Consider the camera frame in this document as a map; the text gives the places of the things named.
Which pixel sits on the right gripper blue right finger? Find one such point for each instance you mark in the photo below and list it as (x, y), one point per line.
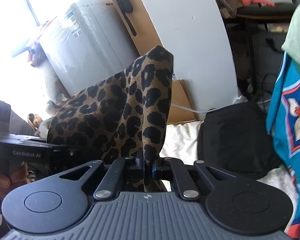
(161, 169)

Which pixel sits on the small plush toy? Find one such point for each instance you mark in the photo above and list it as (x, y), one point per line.
(34, 120)

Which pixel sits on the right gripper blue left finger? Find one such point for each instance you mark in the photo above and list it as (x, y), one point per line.
(136, 165)

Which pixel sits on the flattened brown cardboard box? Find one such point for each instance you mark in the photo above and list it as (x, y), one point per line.
(158, 60)

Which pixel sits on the leopard print skirt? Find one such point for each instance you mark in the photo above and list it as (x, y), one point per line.
(114, 118)

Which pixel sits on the person's bare left hand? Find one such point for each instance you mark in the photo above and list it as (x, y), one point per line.
(18, 178)

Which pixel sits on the cream bear print blanket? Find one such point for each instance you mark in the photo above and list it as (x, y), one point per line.
(181, 143)

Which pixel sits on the blue patterned fabric bag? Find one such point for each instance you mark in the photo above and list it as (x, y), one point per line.
(283, 123)

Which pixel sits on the grey upright panel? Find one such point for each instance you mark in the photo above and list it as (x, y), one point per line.
(87, 44)

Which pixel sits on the folded black garment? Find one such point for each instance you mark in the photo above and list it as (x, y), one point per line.
(235, 138)

